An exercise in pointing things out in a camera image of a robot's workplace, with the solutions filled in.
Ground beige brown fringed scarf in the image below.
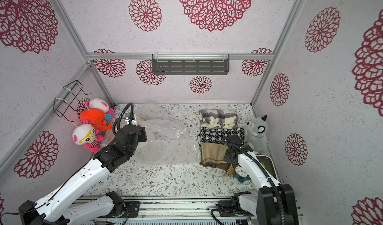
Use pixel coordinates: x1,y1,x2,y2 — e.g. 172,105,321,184
200,143,235,178

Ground grey cream plaid scarf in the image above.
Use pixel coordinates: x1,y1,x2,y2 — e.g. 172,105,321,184
198,109,239,129

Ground black white houndstooth scarf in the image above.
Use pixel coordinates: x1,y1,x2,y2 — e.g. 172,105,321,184
198,127,244,144

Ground clear plastic vacuum bag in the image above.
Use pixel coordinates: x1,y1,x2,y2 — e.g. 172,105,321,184
133,104,201,166

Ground cream knitted scarf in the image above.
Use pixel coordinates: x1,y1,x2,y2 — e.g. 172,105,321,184
136,141,152,151

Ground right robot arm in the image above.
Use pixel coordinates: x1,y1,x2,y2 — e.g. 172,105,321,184
222,135,299,225

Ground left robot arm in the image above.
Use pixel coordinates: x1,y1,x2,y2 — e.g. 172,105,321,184
19,124,147,225

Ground grey raccoon plush toy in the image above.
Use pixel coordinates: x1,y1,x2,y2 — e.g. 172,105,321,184
244,115,268,155

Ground teal alarm clock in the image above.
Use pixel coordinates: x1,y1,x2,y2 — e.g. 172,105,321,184
234,166,251,183

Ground white box with green inside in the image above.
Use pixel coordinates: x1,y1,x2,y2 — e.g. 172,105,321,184
256,154,278,180

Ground red orange plush toy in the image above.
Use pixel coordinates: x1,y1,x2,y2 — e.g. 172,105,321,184
79,108,112,131

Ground white plush doll with glasses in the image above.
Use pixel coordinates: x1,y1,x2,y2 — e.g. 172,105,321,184
72,120,104,153

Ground white pink plush toy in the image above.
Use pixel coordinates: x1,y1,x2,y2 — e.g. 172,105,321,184
86,98,115,120

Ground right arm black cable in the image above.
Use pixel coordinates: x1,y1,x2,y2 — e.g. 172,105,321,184
224,141,286,225

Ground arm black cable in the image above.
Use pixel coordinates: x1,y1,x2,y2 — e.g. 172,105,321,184
224,141,286,225
112,102,135,136

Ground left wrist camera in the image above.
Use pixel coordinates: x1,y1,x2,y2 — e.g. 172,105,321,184
123,113,138,125

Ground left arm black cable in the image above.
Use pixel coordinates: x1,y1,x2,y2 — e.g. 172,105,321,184
112,102,135,136

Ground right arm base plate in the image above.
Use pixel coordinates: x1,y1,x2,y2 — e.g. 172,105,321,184
215,200,252,217

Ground black wire basket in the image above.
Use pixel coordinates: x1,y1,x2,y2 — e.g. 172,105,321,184
52,80,91,122

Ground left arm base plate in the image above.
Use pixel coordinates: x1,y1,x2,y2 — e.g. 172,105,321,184
99,201,140,219

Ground grey wall shelf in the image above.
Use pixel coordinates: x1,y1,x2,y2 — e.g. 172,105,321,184
152,54,230,75

